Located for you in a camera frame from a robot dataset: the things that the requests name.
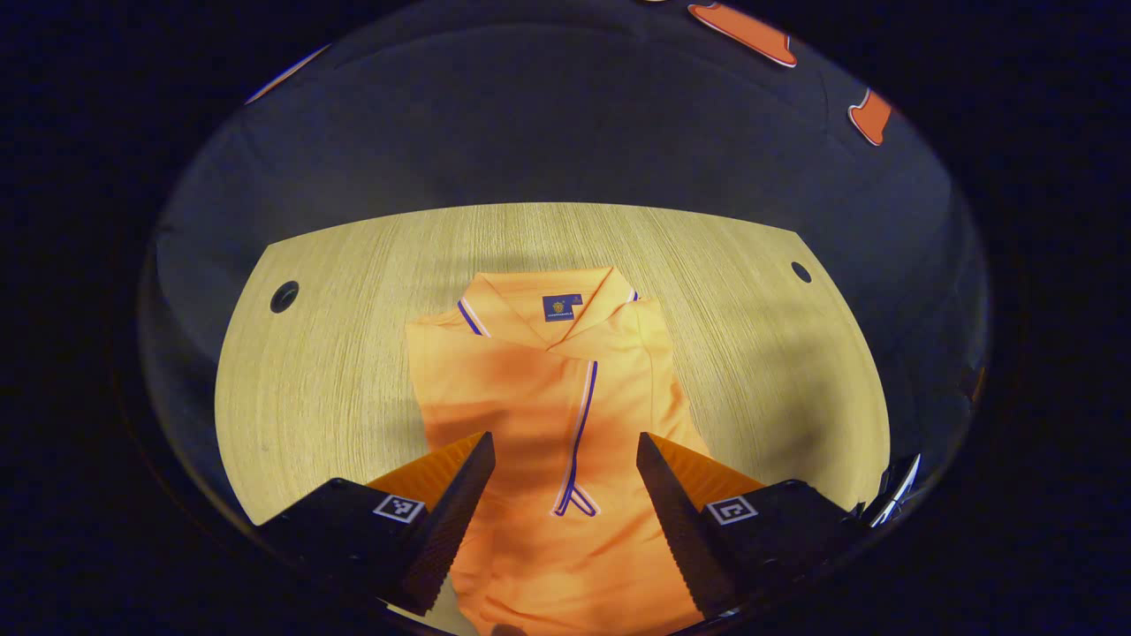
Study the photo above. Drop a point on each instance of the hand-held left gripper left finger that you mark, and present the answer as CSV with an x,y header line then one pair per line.
x,y
451,521

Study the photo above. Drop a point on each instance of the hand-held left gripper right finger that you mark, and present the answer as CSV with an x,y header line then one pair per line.
x,y
676,521

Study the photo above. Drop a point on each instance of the orange polo T-shirt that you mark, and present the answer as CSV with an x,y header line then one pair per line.
x,y
530,397

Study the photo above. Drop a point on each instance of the black and white frame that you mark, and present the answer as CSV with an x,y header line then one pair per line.
x,y
894,495

